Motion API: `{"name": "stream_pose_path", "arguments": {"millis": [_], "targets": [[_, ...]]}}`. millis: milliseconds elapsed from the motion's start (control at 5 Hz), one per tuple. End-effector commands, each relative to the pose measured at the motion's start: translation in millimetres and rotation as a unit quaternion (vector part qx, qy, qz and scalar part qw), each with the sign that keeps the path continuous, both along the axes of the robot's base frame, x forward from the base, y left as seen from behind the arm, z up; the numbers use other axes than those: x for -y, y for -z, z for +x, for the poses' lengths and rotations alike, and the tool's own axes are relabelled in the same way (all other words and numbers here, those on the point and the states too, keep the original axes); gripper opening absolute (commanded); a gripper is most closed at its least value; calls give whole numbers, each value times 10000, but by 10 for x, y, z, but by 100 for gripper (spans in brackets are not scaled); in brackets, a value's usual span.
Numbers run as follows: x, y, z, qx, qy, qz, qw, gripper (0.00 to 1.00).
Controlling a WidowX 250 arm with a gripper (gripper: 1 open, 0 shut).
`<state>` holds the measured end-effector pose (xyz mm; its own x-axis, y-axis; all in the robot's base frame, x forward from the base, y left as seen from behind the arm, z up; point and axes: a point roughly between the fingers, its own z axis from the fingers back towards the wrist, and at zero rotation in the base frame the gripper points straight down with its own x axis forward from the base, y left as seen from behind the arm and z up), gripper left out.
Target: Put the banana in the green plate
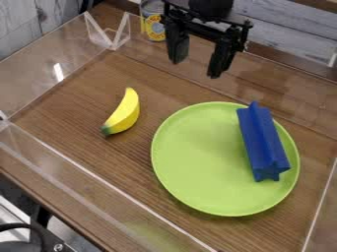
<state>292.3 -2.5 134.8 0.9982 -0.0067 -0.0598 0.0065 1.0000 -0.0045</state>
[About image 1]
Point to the yellow toy banana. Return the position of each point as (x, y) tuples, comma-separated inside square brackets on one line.
[(124, 116)]

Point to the blue star-shaped block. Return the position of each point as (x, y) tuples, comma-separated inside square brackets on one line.
[(262, 142)]

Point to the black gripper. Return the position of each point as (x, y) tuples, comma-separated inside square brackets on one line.
[(205, 11)]

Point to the yellow labelled tin can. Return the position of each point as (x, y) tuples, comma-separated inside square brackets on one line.
[(151, 11)]

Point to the green plate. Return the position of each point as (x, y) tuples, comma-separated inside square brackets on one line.
[(201, 163)]

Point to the black metal stand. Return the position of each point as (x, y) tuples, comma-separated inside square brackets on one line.
[(51, 242)]

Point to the clear acrylic tray wall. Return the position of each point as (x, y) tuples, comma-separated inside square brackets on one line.
[(63, 84)]

